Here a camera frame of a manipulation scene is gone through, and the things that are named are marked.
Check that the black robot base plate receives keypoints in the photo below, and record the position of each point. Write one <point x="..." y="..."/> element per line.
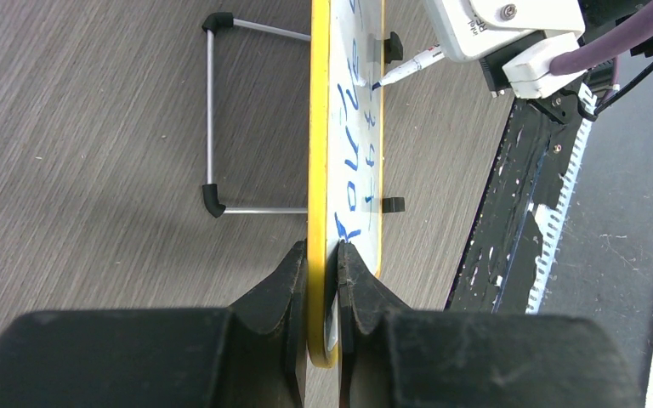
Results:
<point x="497" y="268"/>

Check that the white slotted cable duct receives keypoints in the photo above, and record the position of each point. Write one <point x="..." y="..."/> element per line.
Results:
<point x="550" y="213"/>

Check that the blue capped whiteboard marker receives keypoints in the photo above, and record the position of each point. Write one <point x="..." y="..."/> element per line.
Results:
<point x="420" y="61"/>

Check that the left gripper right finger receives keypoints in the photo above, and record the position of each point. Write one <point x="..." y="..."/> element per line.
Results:
<point x="396" y="356"/>

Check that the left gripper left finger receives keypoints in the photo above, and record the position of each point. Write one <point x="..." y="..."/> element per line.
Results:
<point x="250" y="353"/>

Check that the yellow framed whiteboard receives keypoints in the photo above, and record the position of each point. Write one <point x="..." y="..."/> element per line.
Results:
<point x="349" y="49"/>

